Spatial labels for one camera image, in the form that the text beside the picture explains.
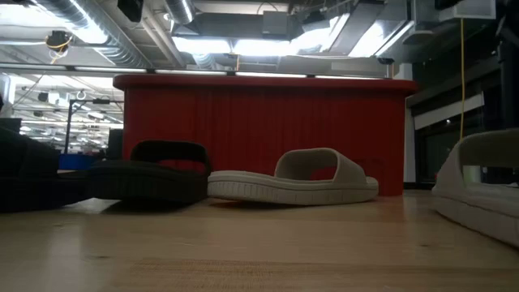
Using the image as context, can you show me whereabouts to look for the beige slide sandal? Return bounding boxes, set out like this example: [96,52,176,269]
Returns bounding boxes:
[431,128,519,248]
[207,147,380,206]

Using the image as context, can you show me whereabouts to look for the black slide sandal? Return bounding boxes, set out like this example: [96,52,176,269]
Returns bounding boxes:
[87,140,212,205]
[0,126,92,214]

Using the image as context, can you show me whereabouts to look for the red plastic bin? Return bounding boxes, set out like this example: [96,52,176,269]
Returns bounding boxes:
[112,73,418,198]

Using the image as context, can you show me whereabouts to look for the grey ceiling box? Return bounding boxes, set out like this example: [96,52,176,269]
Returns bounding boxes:
[261,11,304,41]

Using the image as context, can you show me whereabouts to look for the blue box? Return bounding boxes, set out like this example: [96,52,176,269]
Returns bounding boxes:
[58,153,102,170]

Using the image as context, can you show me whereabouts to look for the black ceiling box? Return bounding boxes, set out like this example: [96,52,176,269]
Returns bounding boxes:
[117,0,144,24]

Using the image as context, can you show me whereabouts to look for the thin black metal stand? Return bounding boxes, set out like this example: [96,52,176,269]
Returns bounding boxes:
[63,98,125,155]

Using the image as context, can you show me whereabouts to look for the black stand pole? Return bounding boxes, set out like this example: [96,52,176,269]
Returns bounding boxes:
[496,0,519,131]

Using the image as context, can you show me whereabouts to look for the overhead strip light rail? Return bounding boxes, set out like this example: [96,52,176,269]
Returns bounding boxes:
[0,62,391,80]

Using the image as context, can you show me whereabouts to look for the small silver ceiling duct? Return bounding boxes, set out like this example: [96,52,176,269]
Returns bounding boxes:
[164,0,196,25]

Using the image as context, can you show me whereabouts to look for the large silver ceiling duct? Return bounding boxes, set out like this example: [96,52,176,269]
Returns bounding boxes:
[36,0,152,69]

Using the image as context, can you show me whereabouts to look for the yellow cable reel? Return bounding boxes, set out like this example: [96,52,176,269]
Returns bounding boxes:
[44,30,75,64]

